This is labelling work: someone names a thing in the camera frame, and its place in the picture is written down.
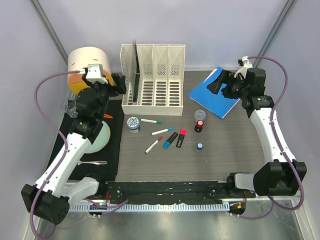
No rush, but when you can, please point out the blue black highlighter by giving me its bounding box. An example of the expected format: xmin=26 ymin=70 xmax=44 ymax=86
xmin=163 ymin=132 xmax=178 ymax=149

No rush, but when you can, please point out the blue plastic folder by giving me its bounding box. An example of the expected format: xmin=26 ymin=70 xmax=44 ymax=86
xmin=187 ymin=66 xmax=241 ymax=119

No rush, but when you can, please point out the white marker red cap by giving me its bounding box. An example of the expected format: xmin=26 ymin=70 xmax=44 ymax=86
xmin=144 ymin=136 xmax=163 ymax=154

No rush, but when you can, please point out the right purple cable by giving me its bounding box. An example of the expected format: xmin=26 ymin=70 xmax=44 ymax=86
xmin=237 ymin=56 xmax=305 ymax=220

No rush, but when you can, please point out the black mounting rail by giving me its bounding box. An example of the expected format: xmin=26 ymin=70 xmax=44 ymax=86
xmin=77 ymin=180 xmax=256 ymax=205

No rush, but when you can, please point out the white marker green cap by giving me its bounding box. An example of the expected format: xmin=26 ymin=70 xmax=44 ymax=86
xmin=140 ymin=118 xmax=163 ymax=125

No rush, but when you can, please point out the blue white round tin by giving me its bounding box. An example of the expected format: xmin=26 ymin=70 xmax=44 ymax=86
xmin=127 ymin=116 xmax=141 ymax=134

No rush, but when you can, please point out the metal spoon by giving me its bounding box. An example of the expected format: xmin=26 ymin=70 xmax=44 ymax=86
xmin=77 ymin=161 xmax=108 ymax=166

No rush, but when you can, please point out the clear glass cup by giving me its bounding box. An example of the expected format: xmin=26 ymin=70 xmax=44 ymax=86
xmin=63 ymin=99 xmax=78 ymax=118

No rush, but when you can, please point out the pale green plate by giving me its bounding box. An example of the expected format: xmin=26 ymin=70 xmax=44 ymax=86
xmin=85 ymin=121 xmax=111 ymax=154

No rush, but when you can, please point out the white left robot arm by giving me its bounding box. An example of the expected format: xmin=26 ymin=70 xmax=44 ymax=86
xmin=21 ymin=68 xmax=127 ymax=225

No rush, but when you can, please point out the pink black highlighter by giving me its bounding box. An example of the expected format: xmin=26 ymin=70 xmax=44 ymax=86
xmin=176 ymin=128 xmax=187 ymax=148

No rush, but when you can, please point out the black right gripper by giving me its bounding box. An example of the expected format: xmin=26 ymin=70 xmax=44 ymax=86
xmin=207 ymin=69 xmax=250 ymax=100

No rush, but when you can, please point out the cream round drawer cabinet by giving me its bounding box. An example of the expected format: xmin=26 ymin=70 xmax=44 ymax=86
xmin=67 ymin=46 xmax=115 ymax=95

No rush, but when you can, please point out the white slotted cable duct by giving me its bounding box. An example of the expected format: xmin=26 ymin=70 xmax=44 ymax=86
xmin=69 ymin=201 xmax=230 ymax=213

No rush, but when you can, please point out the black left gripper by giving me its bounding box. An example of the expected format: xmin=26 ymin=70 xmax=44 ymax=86
xmin=82 ymin=74 xmax=126 ymax=120

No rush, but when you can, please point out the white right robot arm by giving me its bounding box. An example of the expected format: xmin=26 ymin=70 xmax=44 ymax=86
xmin=207 ymin=67 xmax=307 ymax=198

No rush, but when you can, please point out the black cloth mat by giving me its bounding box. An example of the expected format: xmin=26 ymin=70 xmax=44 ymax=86
xmin=47 ymin=98 xmax=125 ymax=182

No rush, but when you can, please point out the red black stamp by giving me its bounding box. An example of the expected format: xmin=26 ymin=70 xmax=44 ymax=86
xmin=194 ymin=120 xmax=204 ymax=133

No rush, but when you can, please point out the small blue cap bottle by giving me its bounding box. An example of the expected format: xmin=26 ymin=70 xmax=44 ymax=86
xmin=196 ymin=142 xmax=203 ymax=152

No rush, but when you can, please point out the cream perforated file organizer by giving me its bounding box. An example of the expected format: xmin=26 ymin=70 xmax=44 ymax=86
xmin=120 ymin=44 xmax=186 ymax=116

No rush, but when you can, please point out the clear jar with lid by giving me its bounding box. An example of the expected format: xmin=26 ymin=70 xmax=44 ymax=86
xmin=194 ymin=109 xmax=206 ymax=122

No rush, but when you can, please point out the white marker blue cap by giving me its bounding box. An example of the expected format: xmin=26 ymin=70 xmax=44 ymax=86
xmin=150 ymin=127 xmax=174 ymax=136

